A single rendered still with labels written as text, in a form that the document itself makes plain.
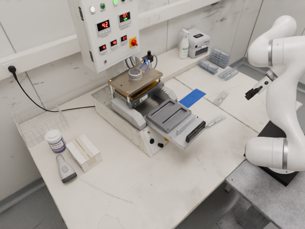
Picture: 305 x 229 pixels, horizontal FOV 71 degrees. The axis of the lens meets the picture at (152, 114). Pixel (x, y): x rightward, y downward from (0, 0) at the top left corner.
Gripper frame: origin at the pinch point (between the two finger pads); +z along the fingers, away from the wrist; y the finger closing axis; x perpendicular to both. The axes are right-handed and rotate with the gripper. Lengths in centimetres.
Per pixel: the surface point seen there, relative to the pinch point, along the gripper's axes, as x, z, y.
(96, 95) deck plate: 64, 64, -28
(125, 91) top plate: 47, 38, -42
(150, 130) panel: 23, 47, -35
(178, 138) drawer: 10, 33, -42
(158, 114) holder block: 27, 37, -33
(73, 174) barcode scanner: 33, 83, -64
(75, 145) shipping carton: 45, 80, -54
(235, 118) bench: -8.9, 17.3, 13.8
